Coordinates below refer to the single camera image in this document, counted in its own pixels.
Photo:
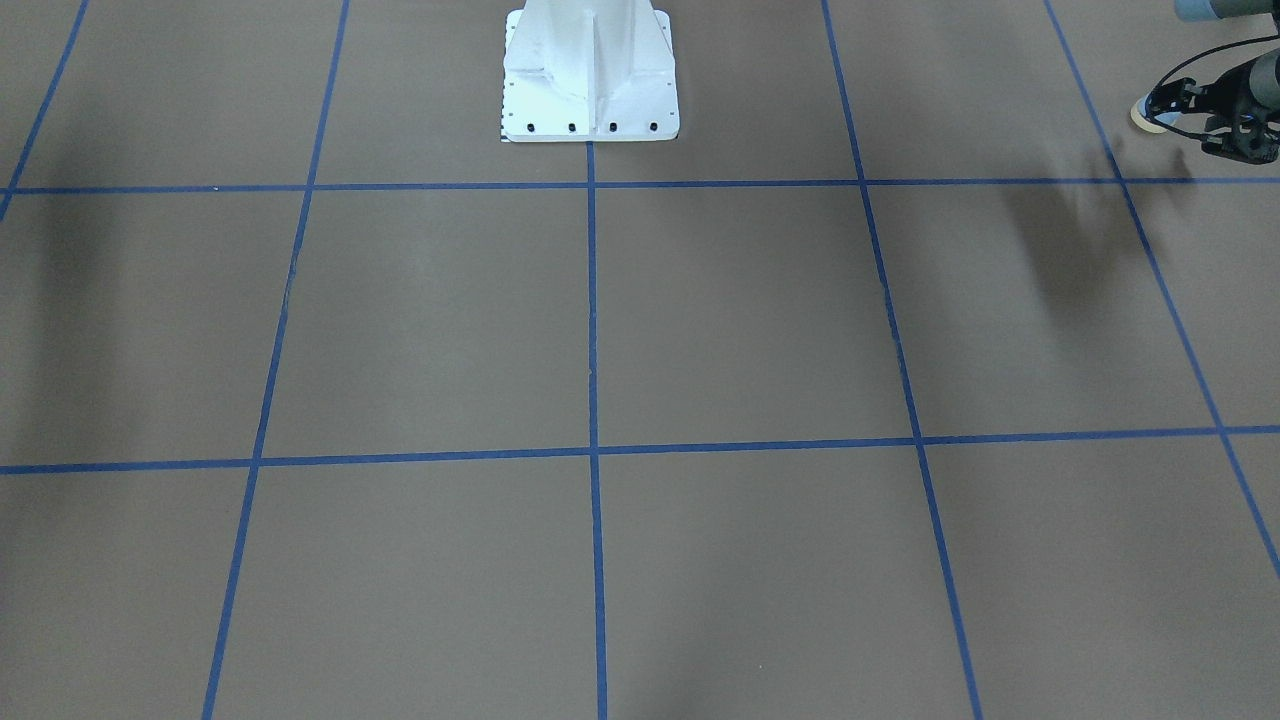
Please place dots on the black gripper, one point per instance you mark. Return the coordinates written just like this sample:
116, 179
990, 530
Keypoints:
1221, 97

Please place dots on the blue call bell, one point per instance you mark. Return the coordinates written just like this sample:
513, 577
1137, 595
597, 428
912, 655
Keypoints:
1148, 118

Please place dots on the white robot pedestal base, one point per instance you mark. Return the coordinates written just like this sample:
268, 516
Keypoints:
589, 72

